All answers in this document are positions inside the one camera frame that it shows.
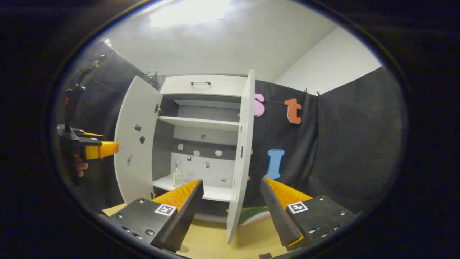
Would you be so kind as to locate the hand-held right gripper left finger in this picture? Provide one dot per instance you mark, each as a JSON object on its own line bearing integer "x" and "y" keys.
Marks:
{"x": 187, "y": 208}

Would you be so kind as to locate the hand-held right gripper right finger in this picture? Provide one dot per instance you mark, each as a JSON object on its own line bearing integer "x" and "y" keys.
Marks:
{"x": 278, "y": 216}

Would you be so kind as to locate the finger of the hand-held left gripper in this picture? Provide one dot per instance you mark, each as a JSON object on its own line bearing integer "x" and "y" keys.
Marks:
{"x": 104, "y": 149}

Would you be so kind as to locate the clear glass bottle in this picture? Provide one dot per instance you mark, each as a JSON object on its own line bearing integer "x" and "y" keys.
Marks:
{"x": 177, "y": 176}

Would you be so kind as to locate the white cabinet door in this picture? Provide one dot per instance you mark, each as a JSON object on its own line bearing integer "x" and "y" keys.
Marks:
{"x": 241, "y": 162}
{"x": 138, "y": 144}

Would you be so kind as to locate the white cabinet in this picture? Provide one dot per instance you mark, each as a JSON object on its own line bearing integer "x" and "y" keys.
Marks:
{"x": 201, "y": 122}

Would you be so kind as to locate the white cabinet drawer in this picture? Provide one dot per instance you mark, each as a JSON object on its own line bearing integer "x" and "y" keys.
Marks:
{"x": 222, "y": 86}

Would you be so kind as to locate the watermelon slice toy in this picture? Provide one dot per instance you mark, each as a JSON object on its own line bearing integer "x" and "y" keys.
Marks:
{"x": 255, "y": 216}

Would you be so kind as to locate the black backdrop cloth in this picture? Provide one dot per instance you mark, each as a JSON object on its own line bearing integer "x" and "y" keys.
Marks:
{"x": 341, "y": 144}

